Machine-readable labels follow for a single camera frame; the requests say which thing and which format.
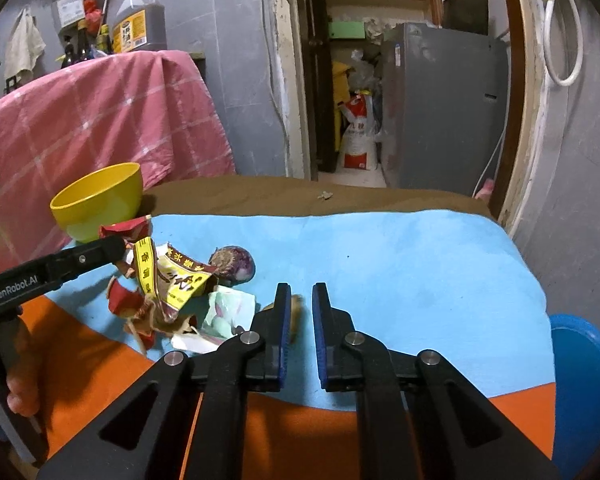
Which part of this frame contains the dark wooden door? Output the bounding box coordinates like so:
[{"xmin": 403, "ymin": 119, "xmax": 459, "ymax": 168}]
[{"xmin": 300, "ymin": 0, "xmax": 339, "ymax": 174}]

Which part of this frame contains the brown peel piece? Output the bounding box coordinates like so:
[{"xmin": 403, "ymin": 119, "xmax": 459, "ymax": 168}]
[{"xmin": 262, "ymin": 295, "xmax": 307, "ymax": 344}]

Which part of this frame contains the dark sauce bottle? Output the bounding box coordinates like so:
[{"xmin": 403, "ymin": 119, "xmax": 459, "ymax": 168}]
[
  {"xmin": 77, "ymin": 20, "xmax": 94, "ymax": 62},
  {"xmin": 60, "ymin": 35, "xmax": 79, "ymax": 69}
]

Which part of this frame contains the pink checked cloth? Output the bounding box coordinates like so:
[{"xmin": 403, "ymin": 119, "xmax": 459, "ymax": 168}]
[{"xmin": 0, "ymin": 50, "xmax": 236, "ymax": 281}]

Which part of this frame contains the brown peel strip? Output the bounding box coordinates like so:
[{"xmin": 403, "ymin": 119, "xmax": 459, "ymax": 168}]
[{"xmin": 124, "ymin": 310, "xmax": 157, "ymax": 357}]

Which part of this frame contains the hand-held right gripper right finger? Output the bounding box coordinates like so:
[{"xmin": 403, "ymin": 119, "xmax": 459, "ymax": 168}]
[{"xmin": 311, "ymin": 282, "xmax": 561, "ymax": 480}]

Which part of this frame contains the yellow printed snack wrapper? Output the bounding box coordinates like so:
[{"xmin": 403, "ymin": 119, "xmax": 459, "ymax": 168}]
[{"xmin": 132, "ymin": 237, "xmax": 219, "ymax": 327}]

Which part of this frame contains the white wall cable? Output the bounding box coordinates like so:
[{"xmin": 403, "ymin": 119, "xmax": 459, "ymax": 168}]
[{"xmin": 259, "ymin": 0, "xmax": 292, "ymax": 137}]

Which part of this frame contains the red torn wrapper piece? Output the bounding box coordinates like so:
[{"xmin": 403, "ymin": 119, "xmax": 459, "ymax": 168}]
[{"xmin": 107, "ymin": 280, "xmax": 147, "ymax": 317}]

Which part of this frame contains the white power cable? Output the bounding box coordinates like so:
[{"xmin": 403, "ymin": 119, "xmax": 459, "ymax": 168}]
[{"xmin": 472, "ymin": 132, "xmax": 506, "ymax": 199}]

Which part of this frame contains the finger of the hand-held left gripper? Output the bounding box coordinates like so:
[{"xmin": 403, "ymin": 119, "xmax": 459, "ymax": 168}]
[{"xmin": 50, "ymin": 235, "xmax": 127, "ymax": 289}]

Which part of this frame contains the wooden door frame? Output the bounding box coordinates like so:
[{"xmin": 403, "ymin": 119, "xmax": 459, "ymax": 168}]
[{"xmin": 272, "ymin": 0, "xmax": 547, "ymax": 241}]

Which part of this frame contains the white shower hose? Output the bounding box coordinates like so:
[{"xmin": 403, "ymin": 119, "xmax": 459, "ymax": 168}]
[{"xmin": 542, "ymin": 0, "xmax": 581, "ymax": 87}]

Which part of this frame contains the yellow bowl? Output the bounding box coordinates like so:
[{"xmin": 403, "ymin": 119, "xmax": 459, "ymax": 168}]
[{"xmin": 50, "ymin": 162, "xmax": 144, "ymax": 244}]

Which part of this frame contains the black monitor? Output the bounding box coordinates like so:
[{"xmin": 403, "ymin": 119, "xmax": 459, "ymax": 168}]
[{"xmin": 442, "ymin": 0, "xmax": 490, "ymax": 36}]

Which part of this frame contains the striped blanket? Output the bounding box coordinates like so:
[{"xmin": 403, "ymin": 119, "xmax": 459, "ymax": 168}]
[{"xmin": 10, "ymin": 175, "xmax": 556, "ymax": 480}]

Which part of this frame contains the large cooking oil bottle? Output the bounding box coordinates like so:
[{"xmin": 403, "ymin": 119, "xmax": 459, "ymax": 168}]
[{"xmin": 111, "ymin": 0, "xmax": 168, "ymax": 54}]

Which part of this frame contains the red and white sack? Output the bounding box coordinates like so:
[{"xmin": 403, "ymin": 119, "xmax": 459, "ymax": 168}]
[{"xmin": 337, "ymin": 91, "xmax": 381, "ymax": 171}]

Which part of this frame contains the pile of plastic bags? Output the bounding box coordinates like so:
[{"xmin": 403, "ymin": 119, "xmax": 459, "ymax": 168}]
[{"xmin": 350, "ymin": 47, "xmax": 384, "ymax": 96}]

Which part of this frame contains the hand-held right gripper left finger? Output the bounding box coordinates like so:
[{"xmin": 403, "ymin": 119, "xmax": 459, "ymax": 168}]
[{"xmin": 37, "ymin": 282, "xmax": 293, "ymax": 480}]

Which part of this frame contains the knife holder white label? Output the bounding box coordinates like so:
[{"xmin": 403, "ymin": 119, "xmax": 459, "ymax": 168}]
[{"xmin": 52, "ymin": 0, "xmax": 86, "ymax": 39}]

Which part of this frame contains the red plastic bag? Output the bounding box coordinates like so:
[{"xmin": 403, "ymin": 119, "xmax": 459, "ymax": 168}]
[{"xmin": 82, "ymin": 0, "xmax": 104, "ymax": 36}]

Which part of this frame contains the blue plastic bucket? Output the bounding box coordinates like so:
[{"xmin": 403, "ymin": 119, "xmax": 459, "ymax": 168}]
[{"xmin": 547, "ymin": 314, "xmax": 600, "ymax": 480}]

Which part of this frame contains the cream hanging towel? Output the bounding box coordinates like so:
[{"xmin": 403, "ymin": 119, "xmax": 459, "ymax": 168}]
[{"xmin": 4, "ymin": 7, "xmax": 47, "ymax": 86}]

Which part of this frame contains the person's left hand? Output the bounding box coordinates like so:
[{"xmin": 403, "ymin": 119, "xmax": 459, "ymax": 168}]
[{"xmin": 0, "ymin": 347, "xmax": 43, "ymax": 417}]

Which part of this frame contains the green box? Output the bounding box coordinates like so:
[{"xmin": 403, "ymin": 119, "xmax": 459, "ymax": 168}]
[{"xmin": 329, "ymin": 20, "xmax": 369, "ymax": 40}]

